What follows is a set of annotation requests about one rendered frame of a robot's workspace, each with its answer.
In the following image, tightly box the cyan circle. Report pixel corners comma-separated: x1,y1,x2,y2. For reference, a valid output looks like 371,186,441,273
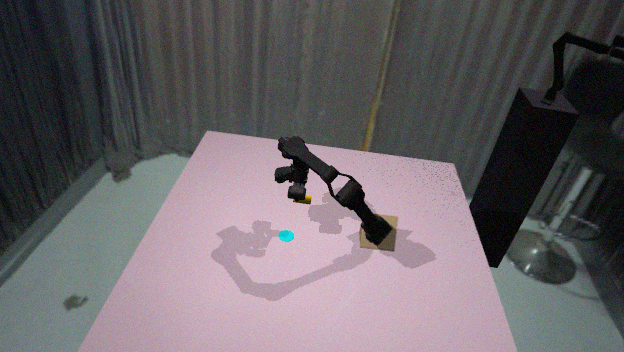
278,230,294,242

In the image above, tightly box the yellow cylinder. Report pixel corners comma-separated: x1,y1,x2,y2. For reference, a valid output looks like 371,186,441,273
293,195,312,205

